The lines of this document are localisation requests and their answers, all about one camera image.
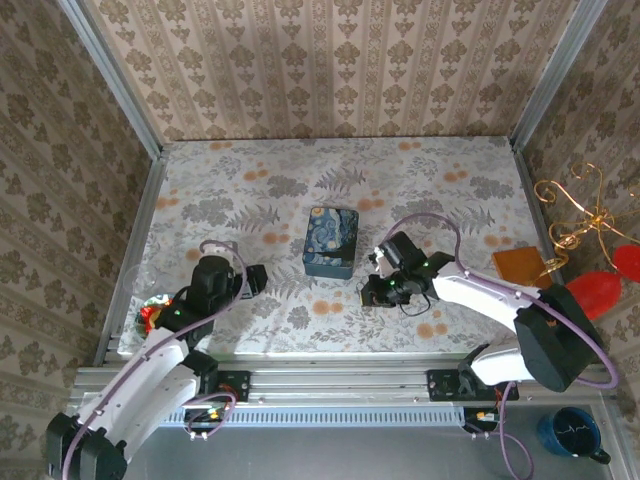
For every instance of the clear plastic cup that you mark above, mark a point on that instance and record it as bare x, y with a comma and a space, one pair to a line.
140, 280

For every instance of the orange wooden block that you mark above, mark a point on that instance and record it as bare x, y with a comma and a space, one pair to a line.
520, 265

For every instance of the floral tablecloth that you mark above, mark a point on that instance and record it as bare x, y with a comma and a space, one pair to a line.
225, 190

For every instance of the dark blue mug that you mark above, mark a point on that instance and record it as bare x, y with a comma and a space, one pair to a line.
567, 432

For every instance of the aluminium side rail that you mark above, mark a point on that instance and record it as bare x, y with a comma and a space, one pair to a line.
134, 250
536, 210

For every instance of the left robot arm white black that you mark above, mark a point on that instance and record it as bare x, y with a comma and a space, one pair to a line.
145, 385

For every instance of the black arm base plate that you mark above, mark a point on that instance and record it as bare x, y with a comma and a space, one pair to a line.
445, 385
235, 385

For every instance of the red yellow toy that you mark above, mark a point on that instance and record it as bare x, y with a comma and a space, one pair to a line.
149, 317

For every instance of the large red balloon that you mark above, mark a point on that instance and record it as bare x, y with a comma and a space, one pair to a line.
600, 295

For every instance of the small black controller board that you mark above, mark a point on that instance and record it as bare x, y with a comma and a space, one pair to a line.
480, 419
207, 415

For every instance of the small red balloon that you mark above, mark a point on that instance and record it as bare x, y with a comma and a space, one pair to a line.
629, 262

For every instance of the aluminium corner post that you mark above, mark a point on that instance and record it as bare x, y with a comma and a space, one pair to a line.
118, 85
555, 75

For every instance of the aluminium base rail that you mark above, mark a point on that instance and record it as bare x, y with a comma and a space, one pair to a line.
340, 382

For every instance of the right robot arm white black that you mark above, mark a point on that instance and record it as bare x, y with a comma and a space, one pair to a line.
480, 295

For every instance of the glass bowl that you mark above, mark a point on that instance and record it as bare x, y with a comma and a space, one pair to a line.
141, 327

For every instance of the starry night tin box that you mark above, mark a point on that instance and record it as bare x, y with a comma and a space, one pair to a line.
330, 240

